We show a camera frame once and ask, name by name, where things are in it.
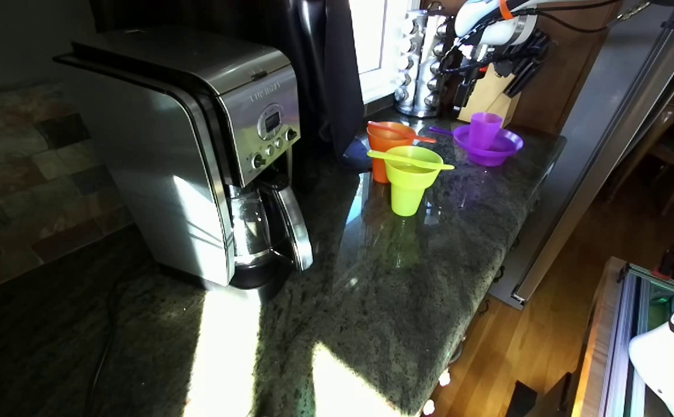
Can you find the orange plastic cup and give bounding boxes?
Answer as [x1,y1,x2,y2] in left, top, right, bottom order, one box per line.
[365,120,420,150]

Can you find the orange plastic spoon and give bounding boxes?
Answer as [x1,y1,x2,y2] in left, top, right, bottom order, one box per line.
[368,120,436,146]

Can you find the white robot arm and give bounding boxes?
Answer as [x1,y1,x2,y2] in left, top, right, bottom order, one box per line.
[440,0,674,109]

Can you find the purple plastic cup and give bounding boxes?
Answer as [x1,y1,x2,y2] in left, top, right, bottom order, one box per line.
[470,110,503,149]

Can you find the glass coffee carafe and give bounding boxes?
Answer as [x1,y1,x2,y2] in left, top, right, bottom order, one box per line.
[231,182,313,289]

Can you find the silver coffee maker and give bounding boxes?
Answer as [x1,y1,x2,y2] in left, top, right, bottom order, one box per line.
[55,26,301,284]

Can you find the wooden knife block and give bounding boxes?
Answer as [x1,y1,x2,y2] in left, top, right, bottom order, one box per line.
[458,65,519,125]

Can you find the dark hanging cloth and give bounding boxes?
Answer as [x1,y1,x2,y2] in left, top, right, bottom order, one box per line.
[287,0,364,156]

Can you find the purple plastic bowl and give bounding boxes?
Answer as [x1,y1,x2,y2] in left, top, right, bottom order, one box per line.
[468,152,512,169]

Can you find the green plastic cup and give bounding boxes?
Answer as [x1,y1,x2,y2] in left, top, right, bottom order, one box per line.
[385,146,443,217]

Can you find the green plastic spoon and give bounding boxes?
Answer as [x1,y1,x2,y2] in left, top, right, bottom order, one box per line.
[365,150,453,172]

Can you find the purple plastic plate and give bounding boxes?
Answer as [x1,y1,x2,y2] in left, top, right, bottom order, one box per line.
[451,125,523,157]

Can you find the chrome spice rack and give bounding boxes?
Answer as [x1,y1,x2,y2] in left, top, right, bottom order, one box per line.
[393,8,453,117]

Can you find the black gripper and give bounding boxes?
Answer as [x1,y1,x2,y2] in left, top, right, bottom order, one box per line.
[440,41,501,109]

